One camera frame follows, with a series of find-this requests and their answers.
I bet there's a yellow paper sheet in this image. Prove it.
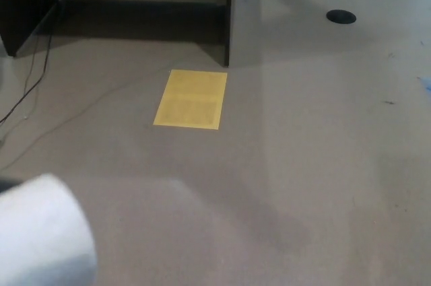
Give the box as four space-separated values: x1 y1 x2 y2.
153 69 228 131

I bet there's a thin grey cable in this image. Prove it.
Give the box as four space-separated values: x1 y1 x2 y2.
0 71 172 172

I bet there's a black round floor cover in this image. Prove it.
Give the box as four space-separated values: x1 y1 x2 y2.
325 9 357 25

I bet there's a white toilet paper roll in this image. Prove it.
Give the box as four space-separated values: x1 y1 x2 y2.
0 173 98 286

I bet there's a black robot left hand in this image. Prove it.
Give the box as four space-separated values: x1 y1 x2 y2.
0 174 22 196

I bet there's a thin dark cable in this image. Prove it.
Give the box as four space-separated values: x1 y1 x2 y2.
22 35 39 112

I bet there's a black power cable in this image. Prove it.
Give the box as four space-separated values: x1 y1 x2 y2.
0 0 73 124

